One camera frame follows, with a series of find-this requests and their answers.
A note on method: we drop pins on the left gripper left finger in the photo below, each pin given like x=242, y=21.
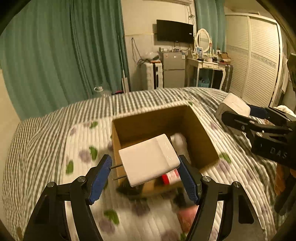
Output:
x=48, y=220

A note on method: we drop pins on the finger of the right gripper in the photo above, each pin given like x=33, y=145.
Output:
x=273, y=115
x=246, y=124

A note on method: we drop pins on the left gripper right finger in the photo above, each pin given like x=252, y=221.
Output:
x=239, y=220

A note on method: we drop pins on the white charger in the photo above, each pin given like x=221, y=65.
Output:
x=143, y=159
x=233, y=104

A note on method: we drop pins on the operator hand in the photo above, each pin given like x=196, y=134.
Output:
x=281, y=176

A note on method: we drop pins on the grey checkered bed blanket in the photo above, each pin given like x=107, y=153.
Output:
x=58, y=147

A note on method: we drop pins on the white dressing table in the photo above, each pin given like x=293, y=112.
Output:
x=202, y=73

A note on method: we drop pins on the white floral quilted mat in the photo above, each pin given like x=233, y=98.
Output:
x=143, y=196

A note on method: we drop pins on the white louvered wardrobe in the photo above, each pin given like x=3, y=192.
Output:
x=254, y=44

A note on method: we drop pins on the red white small container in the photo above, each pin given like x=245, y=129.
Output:
x=171, y=177

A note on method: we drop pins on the silver mini fridge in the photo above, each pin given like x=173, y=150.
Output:
x=173, y=69

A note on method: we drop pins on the white oval vanity mirror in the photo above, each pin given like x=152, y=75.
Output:
x=203, y=40

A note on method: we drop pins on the white suitcase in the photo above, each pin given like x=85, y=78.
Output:
x=152, y=75

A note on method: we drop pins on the brown cardboard box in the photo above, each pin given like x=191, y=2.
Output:
x=133, y=129

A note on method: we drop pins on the teal curtain right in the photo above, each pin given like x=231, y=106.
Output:
x=211, y=17

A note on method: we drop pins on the teal curtain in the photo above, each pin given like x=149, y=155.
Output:
x=211, y=17
x=55, y=53

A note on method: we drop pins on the teal curtain left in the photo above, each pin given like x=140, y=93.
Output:
x=55, y=53

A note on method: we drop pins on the black wall television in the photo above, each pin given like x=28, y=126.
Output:
x=172, y=31

